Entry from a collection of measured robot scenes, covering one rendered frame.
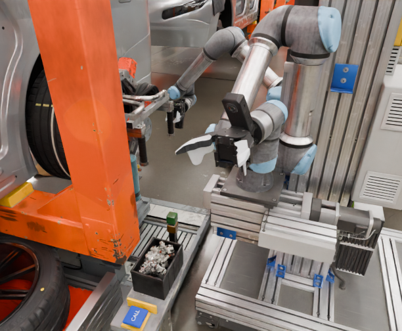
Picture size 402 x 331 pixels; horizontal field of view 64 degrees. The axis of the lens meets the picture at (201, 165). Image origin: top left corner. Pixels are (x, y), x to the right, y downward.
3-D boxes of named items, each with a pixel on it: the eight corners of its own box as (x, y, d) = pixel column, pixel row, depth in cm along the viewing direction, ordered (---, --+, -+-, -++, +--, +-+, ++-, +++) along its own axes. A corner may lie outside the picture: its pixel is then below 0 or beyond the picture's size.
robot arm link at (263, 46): (257, -6, 99) (196, 140, 94) (291, -5, 93) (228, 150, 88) (266, 19, 109) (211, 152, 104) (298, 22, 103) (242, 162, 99)
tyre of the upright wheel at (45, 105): (100, 171, 215) (109, 69, 206) (132, 176, 209) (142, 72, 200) (19, 186, 152) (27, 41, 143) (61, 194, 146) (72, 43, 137)
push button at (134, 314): (132, 308, 122) (131, 305, 121) (148, 313, 120) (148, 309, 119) (122, 325, 116) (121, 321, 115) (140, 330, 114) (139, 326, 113)
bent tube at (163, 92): (135, 91, 180) (133, 72, 174) (167, 95, 174) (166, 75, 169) (119, 102, 165) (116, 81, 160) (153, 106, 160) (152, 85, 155)
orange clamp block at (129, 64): (122, 77, 177) (125, 62, 178) (134, 79, 175) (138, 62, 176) (115, 73, 171) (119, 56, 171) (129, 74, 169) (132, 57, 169)
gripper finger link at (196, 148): (178, 173, 70) (218, 163, 72) (175, 148, 67) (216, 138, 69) (175, 167, 73) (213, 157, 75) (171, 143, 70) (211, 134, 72)
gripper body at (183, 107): (169, 104, 184) (177, 97, 194) (169, 118, 189) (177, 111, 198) (181, 106, 182) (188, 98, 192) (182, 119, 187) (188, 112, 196)
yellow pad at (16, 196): (11, 185, 153) (8, 176, 150) (35, 190, 149) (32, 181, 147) (-14, 202, 142) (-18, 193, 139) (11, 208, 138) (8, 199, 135)
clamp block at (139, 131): (129, 131, 153) (127, 121, 150) (146, 134, 150) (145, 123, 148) (123, 136, 149) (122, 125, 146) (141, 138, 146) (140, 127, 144)
